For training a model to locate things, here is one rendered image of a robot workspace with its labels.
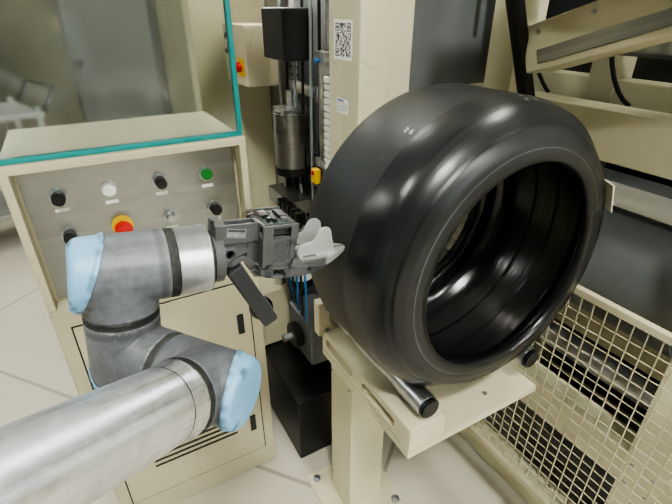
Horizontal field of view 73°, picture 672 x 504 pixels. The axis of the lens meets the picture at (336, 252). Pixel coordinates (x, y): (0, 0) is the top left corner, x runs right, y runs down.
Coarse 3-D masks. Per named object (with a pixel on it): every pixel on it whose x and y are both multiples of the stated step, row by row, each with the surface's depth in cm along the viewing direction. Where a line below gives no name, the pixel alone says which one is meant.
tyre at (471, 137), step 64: (384, 128) 73; (448, 128) 65; (512, 128) 65; (576, 128) 72; (320, 192) 79; (384, 192) 66; (448, 192) 63; (512, 192) 106; (576, 192) 91; (384, 256) 65; (448, 256) 112; (512, 256) 107; (576, 256) 88; (384, 320) 69; (448, 320) 107; (512, 320) 101; (448, 384) 84
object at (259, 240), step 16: (256, 208) 65; (272, 208) 66; (208, 224) 60; (224, 224) 59; (240, 224) 59; (256, 224) 60; (272, 224) 61; (288, 224) 61; (224, 240) 59; (240, 240) 60; (256, 240) 61; (272, 240) 61; (288, 240) 63; (224, 256) 58; (240, 256) 61; (256, 256) 63; (272, 256) 62; (288, 256) 64; (224, 272) 59; (256, 272) 63; (272, 272) 62
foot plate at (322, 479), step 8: (320, 472) 172; (328, 472) 172; (384, 472) 172; (312, 480) 169; (320, 480) 169; (328, 480) 169; (384, 480) 169; (320, 488) 166; (328, 488) 166; (384, 488) 166; (392, 488) 166; (320, 496) 163; (328, 496) 163; (336, 496) 163; (384, 496) 163; (392, 496) 163; (400, 496) 163
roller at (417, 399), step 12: (348, 336) 105; (360, 348) 101; (372, 360) 97; (384, 372) 93; (396, 384) 90; (408, 384) 88; (408, 396) 87; (420, 396) 85; (432, 396) 85; (420, 408) 84; (432, 408) 85
